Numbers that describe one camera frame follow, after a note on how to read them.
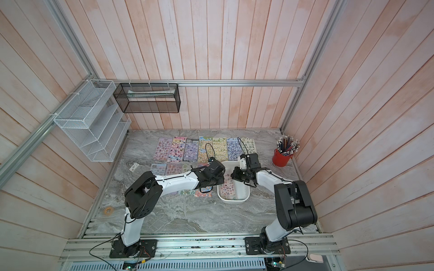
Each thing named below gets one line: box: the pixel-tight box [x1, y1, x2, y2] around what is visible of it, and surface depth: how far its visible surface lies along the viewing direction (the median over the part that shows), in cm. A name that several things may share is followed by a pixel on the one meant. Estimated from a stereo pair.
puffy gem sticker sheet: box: [182, 138, 199, 162], surface depth 112 cm
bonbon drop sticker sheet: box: [219, 173, 236, 200], surface depth 92 cm
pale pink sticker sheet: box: [153, 137, 173, 162], surface depth 113 cm
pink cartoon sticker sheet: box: [166, 136, 188, 163], surface depth 112 cm
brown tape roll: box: [103, 205, 115, 217], surface depth 85 cm
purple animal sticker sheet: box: [164, 163, 184, 176], surface depth 103 cm
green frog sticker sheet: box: [240, 137, 258, 155], surface depth 116 cm
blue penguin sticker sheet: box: [227, 137, 243, 161], surface depth 113 cm
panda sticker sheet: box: [197, 136, 214, 164], surface depth 113 cm
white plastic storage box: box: [217, 160, 251, 204], surface depth 91 cm
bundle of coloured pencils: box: [276, 134, 301, 156], surface depth 92 cm
